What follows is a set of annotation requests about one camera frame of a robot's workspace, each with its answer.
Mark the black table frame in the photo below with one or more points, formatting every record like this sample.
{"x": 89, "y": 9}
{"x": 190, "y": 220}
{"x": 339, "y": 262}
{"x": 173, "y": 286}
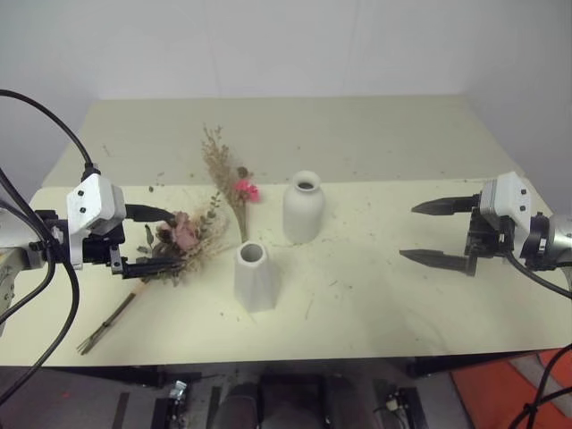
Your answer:
{"x": 165, "y": 375}

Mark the dried bouquet with pink flower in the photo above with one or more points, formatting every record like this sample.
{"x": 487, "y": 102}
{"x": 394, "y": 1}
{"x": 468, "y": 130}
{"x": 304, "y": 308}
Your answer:
{"x": 223, "y": 172}

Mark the orange floor mat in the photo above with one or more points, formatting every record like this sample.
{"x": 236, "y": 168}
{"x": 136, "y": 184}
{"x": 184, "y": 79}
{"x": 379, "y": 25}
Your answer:
{"x": 505, "y": 393}

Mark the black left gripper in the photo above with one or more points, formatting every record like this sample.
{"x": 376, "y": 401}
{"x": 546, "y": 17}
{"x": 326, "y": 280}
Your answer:
{"x": 100, "y": 246}

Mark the white round bottle vase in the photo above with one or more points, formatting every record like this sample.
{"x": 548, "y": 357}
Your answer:
{"x": 304, "y": 210}

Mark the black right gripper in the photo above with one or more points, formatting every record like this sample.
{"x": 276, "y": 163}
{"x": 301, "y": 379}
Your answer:
{"x": 485, "y": 237}

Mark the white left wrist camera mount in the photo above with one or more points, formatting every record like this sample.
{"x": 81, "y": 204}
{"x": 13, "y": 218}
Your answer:
{"x": 91, "y": 201}

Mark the dried bouquet with pale rose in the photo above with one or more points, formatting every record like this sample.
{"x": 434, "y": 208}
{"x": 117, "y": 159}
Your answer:
{"x": 185, "y": 234}

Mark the white faceted tapered vase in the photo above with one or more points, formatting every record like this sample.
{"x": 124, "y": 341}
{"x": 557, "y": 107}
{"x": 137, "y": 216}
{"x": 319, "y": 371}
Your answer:
{"x": 255, "y": 286}

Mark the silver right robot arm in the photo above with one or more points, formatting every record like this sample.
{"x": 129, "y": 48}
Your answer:
{"x": 556, "y": 241}

